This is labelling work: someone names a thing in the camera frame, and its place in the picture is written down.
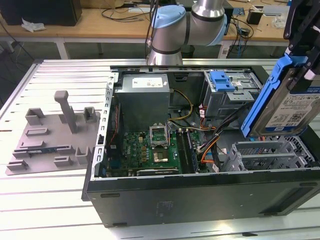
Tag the grey power supply unit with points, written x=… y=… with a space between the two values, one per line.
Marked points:
x=140 y=105

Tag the small black computer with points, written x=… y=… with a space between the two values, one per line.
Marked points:
x=230 y=15

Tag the metal disk bay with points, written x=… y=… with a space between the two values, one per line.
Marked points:
x=262 y=160

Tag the white crumpled plastic bag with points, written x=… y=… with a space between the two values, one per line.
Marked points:
x=32 y=26

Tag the green motherboard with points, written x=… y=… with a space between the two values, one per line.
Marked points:
x=135 y=147

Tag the metal drive cage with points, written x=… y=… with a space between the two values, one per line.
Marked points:
x=225 y=105

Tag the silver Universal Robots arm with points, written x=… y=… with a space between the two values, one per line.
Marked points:
x=170 y=32

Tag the black power adapter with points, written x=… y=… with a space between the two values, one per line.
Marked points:
x=244 y=32

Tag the green RAM stick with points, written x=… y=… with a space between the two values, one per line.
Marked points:
x=42 y=151

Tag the small black box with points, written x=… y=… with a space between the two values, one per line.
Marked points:
x=253 y=17

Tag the large black computer tower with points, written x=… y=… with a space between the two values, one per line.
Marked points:
x=37 y=10

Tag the black RAM slot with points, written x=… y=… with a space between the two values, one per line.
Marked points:
x=182 y=152
x=188 y=155

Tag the blue plastic drive latch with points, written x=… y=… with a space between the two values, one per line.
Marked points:
x=221 y=82

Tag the black open PC case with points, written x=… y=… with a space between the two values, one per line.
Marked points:
x=200 y=200

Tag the black bin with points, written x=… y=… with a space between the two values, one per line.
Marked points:
x=187 y=51

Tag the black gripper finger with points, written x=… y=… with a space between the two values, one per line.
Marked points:
x=312 y=37
x=291 y=25

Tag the grey flat tray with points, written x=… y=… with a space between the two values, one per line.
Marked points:
x=275 y=10

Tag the wooden workbench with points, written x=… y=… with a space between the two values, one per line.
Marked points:
x=87 y=27

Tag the clear plastic bag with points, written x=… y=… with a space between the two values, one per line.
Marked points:
x=280 y=21

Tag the black graphics card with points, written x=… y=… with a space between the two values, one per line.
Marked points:
x=157 y=171

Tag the CPU socket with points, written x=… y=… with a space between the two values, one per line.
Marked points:
x=160 y=156

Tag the hard disk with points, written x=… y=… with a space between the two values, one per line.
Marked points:
x=287 y=110

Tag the grey parts rack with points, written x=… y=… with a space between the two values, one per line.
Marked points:
x=62 y=140

